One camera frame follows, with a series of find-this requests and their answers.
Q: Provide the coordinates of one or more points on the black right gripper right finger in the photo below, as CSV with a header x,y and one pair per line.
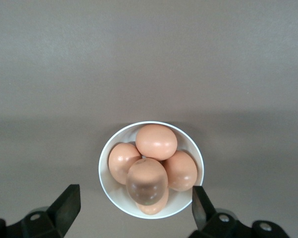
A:
x,y
201,210

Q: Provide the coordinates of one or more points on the white round bowl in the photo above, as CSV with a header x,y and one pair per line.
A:
x,y
114,196

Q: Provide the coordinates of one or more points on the brown egg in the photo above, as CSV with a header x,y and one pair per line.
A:
x,y
182,171
119,163
151,209
146,176
156,141

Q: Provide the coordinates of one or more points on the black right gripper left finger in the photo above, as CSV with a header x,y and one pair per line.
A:
x,y
66,210

